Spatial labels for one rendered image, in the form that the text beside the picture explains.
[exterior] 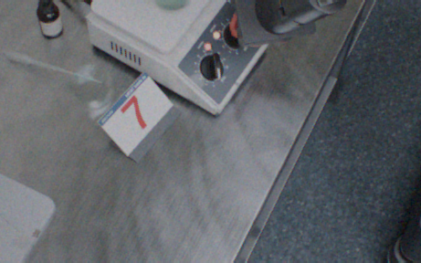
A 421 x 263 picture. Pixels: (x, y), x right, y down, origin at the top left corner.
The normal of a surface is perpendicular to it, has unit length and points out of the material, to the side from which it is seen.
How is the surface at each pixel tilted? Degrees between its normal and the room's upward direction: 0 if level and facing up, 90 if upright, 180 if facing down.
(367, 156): 0
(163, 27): 0
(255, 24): 30
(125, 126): 40
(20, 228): 0
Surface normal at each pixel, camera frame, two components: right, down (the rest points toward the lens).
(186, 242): 0.04, -0.43
